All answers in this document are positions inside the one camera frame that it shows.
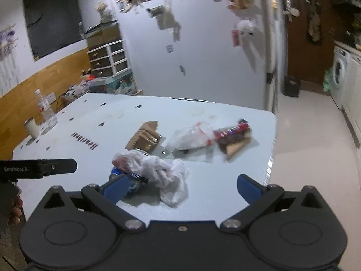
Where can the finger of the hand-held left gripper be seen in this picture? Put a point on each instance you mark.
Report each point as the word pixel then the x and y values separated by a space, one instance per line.
pixel 62 166

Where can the black wall board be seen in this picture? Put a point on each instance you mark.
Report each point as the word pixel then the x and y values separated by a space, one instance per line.
pixel 52 22

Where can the small black floor box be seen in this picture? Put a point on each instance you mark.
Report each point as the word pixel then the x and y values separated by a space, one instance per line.
pixel 291 87

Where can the white washing machine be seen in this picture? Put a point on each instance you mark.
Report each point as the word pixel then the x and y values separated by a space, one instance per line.
pixel 339 73

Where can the red snack wrapper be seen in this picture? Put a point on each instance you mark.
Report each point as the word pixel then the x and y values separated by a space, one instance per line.
pixel 231 131

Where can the white refrigerator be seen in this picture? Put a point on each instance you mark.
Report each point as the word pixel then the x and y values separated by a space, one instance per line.
pixel 272 48

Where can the white drawer cabinet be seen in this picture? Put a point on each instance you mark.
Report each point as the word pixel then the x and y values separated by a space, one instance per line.
pixel 108 56

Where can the clear plastic bag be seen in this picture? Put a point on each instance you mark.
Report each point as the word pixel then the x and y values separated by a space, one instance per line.
pixel 191 137

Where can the white kitchen base cabinets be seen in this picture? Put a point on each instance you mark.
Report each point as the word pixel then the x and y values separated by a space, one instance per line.
pixel 354 96

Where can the white plush sheep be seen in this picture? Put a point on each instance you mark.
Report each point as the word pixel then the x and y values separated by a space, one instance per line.
pixel 246 26

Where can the white wall switch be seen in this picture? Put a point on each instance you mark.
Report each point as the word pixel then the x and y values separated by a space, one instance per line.
pixel 169 48

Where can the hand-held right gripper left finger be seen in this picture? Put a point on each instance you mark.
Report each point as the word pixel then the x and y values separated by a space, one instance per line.
pixel 115 188

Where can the pink hanging tag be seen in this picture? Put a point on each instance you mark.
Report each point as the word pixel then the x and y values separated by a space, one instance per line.
pixel 235 38

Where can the wooden toy plane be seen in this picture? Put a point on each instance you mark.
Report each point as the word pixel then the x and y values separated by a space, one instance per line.
pixel 239 3

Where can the person's left hand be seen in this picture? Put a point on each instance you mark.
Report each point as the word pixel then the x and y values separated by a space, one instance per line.
pixel 17 210

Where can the teal printed storage box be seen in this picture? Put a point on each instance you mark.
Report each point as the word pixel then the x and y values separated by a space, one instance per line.
pixel 118 86

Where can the clear water bottle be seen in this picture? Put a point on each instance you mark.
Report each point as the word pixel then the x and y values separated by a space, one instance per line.
pixel 46 110

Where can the hanging apron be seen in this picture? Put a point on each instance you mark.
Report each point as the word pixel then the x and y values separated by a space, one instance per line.
pixel 313 22

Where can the brown cardboard piece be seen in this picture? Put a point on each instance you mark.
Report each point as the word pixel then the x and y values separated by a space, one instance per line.
pixel 143 137

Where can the white plastic bag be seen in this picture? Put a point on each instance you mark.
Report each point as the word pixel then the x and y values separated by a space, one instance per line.
pixel 160 172

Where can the dried flower bunch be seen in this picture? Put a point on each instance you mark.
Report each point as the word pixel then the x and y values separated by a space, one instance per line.
pixel 103 10

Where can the green plastic bag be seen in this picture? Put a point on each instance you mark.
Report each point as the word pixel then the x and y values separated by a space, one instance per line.
pixel 328 80

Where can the white wall poster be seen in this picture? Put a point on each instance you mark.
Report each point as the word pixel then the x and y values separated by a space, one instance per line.
pixel 7 62

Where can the white cup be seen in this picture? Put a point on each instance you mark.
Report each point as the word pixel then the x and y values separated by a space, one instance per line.
pixel 32 129

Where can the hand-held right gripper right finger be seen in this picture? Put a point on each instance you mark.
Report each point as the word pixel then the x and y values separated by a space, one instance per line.
pixel 249 188

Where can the brown wooden door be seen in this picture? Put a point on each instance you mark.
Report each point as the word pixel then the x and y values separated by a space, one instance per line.
pixel 301 56

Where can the black wall key holder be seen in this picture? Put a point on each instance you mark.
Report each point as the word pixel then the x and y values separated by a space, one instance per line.
pixel 156 11

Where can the hanging strainer ladle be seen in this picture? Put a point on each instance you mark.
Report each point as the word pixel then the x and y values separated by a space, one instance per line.
pixel 294 11

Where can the crushed blue drink can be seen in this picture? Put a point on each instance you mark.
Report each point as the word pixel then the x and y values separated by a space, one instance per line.
pixel 135 183

